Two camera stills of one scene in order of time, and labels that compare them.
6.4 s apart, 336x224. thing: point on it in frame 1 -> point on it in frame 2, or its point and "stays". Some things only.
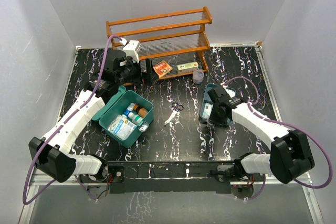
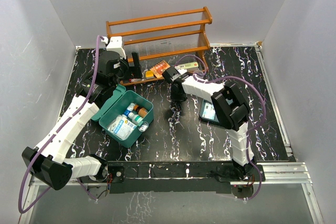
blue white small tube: [129, 108] stays
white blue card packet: [207, 110] stays
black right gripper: [215, 120] -> [175, 98]
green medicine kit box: [116, 105] stays
